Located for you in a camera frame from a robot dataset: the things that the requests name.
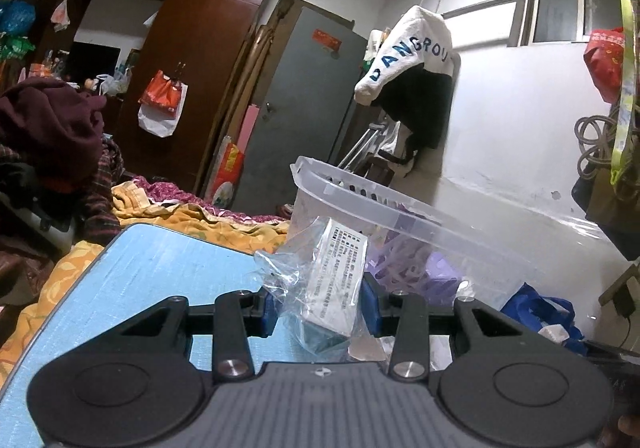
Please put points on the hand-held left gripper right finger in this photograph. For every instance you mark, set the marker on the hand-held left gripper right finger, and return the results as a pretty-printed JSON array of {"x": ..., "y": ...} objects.
[{"x": 371, "y": 308}]

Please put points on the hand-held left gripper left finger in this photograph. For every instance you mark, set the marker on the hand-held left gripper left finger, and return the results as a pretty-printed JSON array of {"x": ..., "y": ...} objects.
[{"x": 232, "y": 328}]

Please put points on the clear bagged white labelled box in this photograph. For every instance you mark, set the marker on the clear bagged white labelled box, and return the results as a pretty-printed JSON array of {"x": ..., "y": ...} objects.
[{"x": 332, "y": 273}]

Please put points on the white plastic basket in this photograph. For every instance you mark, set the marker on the white plastic basket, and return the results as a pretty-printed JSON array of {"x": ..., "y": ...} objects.
[{"x": 350, "y": 193}]

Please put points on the person's right hand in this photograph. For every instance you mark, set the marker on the person's right hand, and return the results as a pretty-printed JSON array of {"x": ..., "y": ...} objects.
[{"x": 625, "y": 433}]

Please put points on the blue fabric bag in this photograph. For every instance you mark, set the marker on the blue fabric bag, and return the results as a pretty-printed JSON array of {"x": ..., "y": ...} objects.
[{"x": 530, "y": 303}]

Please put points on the yellow floral blanket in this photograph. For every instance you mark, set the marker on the yellow floral blanket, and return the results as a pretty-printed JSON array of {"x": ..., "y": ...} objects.
[{"x": 175, "y": 218}]

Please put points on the red yellow printed bag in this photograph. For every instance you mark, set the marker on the red yellow printed bag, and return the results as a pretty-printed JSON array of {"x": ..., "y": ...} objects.
[{"x": 227, "y": 173}]

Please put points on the metal crutches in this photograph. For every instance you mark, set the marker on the metal crutches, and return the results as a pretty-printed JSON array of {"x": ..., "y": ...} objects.
[{"x": 360, "y": 145}]

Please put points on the pink board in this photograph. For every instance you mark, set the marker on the pink board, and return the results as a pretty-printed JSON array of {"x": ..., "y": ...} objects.
[{"x": 248, "y": 128}]

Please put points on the grey metal door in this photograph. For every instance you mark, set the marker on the grey metal door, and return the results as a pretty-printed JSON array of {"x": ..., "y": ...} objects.
[{"x": 300, "y": 103}]

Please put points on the orange plastic bag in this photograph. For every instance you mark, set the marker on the orange plastic bag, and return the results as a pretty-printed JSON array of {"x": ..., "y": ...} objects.
[{"x": 160, "y": 93}]

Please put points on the wooden planks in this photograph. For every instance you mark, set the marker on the wooden planks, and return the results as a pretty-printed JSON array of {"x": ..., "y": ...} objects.
[{"x": 250, "y": 78}]

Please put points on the small white plastic bag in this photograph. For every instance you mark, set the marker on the small white plastic bag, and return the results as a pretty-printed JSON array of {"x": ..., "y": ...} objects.
[{"x": 115, "y": 83}]

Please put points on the maroon cloth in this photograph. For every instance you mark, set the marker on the maroon cloth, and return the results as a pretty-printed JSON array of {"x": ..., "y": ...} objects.
[{"x": 45, "y": 128}]

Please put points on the white black hooded jacket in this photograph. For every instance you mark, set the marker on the white black hooded jacket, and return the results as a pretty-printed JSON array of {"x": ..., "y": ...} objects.
[{"x": 425, "y": 38}]

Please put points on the brown wooden wardrobe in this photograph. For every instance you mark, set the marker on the brown wooden wardrobe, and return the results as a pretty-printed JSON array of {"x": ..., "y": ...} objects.
[{"x": 215, "y": 28}]

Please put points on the black monitor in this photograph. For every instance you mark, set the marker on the black monitor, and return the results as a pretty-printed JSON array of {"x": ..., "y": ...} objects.
[{"x": 90, "y": 63}]

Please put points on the green plastic bag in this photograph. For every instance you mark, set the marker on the green plastic bag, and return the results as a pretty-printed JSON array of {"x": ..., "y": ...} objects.
[{"x": 15, "y": 45}]

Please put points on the white red hanging plastic bag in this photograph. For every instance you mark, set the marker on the white red hanging plastic bag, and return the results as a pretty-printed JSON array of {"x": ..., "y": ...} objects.
[{"x": 60, "y": 13}]

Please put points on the blue plastic bag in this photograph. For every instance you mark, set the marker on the blue plastic bag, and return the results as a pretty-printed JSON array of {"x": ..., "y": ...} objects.
[{"x": 15, "y": 15}]

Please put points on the black wall charger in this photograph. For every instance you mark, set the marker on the black wall charger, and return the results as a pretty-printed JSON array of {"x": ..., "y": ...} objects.
[{"x": 627, "y": 298}]

